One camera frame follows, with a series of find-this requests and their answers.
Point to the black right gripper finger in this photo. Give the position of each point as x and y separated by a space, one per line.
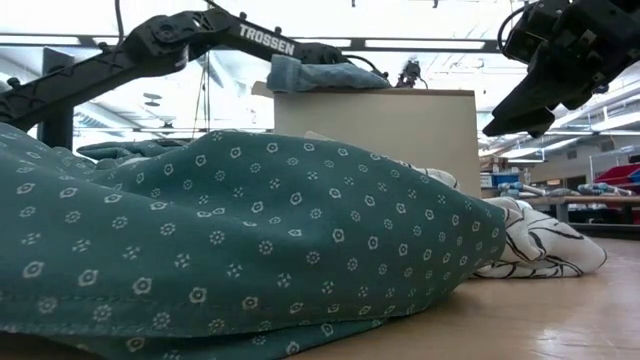
520 129
530 102

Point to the white black patterned garment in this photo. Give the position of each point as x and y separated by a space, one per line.
545 245

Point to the cardboard box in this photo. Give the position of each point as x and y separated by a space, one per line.
375 130

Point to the blue striped garment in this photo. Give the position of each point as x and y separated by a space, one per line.
320 77

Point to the teal floral print garment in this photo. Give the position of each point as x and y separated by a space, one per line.
225 240

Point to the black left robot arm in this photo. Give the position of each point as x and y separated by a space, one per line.
75 85

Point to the blue storage bin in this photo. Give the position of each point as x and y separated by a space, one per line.
506 180

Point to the wooden workbench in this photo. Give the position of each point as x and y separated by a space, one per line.
600 200

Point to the red storage bin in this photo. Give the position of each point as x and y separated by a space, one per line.
617 175

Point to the black frame clamp lever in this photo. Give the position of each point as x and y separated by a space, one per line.
410 75

